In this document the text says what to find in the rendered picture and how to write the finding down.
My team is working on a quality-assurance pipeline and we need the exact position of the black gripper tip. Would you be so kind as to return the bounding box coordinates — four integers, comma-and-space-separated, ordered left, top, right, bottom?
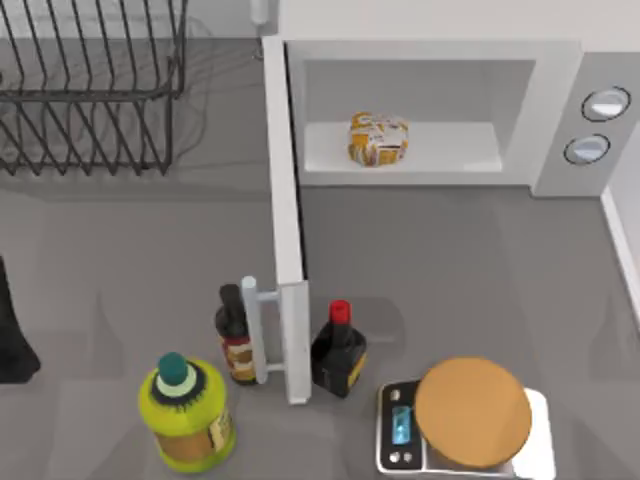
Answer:
0, 256, 42, 385

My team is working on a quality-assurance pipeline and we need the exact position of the yellow-green bottle with teal cap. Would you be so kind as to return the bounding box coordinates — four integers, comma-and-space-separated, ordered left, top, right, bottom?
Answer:
138, 351, 237, 474

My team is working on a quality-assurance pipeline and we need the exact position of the white microwave door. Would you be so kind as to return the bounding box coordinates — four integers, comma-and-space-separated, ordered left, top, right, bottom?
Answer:
261, 36, 313, 407

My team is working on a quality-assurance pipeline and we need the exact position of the grey microwave door handle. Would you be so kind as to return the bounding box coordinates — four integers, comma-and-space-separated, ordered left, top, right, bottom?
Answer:
240, 275, 284, 386

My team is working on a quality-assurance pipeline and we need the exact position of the round orange-brown bread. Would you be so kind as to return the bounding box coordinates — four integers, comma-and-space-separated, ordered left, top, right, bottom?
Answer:
414, 356, 533, 464

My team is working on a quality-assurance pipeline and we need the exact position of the large microwave knob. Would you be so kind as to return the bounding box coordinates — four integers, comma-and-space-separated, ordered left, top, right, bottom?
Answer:
580, 85, 632, 123

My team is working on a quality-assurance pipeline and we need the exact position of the silver kitchen scale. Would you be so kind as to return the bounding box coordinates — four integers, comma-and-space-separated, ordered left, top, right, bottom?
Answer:
375, 381, 557, 477

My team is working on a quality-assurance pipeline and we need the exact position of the small microwave knob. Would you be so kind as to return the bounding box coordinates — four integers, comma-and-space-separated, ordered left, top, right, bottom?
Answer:
563, 133, 612, 165

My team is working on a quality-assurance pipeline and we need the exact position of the dark bottle with black cap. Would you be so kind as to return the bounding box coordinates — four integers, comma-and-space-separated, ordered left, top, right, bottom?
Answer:
214, 283, 260, 387

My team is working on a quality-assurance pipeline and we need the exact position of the pale microwave oven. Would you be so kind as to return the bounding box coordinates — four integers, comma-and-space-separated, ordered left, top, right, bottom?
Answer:
261, 0, 640, 199

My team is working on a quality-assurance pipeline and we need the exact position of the yellow and white bread bag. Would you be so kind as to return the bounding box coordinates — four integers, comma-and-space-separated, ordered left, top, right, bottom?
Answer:
347, 111, 411, 171

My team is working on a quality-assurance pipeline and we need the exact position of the dark bottle with red cap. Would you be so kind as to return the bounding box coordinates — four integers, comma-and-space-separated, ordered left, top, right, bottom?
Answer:
310, 299, 368, 400

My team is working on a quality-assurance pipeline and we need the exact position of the dark wire dish rack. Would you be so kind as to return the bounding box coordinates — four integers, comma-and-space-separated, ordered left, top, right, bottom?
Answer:
0, 0, 190, 177

